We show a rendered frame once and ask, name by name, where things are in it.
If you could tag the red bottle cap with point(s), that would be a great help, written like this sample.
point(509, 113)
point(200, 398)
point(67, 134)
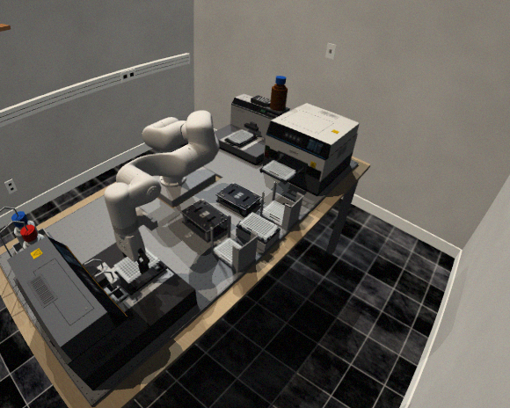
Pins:
point(29, 234)

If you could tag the brown glass bottle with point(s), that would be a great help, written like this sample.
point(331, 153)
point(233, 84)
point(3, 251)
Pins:
point(278, 99)

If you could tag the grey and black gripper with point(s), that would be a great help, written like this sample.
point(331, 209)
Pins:
point(132, 246)

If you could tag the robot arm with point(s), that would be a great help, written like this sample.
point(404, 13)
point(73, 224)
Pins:
point(123, 201)

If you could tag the black lab instrument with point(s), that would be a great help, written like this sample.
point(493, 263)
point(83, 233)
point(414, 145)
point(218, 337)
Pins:
point(90, 329)

